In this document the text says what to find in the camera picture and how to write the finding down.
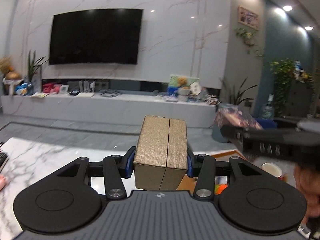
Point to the crochet orange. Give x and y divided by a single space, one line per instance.
220 188

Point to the hanging wall plant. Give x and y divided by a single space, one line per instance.
248 40

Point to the golden vase with dried flowers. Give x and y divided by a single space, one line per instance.
11 78

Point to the dark cabinet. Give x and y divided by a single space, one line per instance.
303 100

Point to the white router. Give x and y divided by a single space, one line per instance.
86 91

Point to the trailing green plant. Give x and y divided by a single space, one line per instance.
283 75

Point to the grey trash bin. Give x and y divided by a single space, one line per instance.
218 135

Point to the framed wall picture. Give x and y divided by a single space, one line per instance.
248 17

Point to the person's right hand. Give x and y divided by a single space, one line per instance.
310 187

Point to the dark patterned box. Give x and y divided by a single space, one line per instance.
235 116

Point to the green picture board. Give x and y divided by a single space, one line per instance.
173 85

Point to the blue water jug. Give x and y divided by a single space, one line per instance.
268 108

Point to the white cup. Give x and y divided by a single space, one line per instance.
271 170

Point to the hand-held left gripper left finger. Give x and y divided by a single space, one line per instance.
129 163

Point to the pink selfie stick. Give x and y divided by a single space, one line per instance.
3 182

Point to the small white clock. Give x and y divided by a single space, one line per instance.
64 89

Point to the pink toys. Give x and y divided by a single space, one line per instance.
51 88

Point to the long-leaf potted plant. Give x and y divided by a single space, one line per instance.
237 95

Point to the tall leafy plant in vase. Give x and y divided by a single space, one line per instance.
33 70

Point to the brown cardboard box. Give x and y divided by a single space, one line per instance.
160 150

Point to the blue snack bags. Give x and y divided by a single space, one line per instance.
22 88

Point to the black remote control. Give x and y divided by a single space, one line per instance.
2 161

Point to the orange storage box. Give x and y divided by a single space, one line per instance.
230 153

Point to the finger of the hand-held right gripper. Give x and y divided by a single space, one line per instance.
232 135
266 124

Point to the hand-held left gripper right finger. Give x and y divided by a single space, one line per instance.
190 166

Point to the teddy bear in knitted basket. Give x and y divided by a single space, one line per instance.
183 85

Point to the marble television console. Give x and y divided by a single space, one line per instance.
112 108

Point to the cow figurine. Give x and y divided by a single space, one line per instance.
212 101

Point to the black television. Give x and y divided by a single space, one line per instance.
95 37

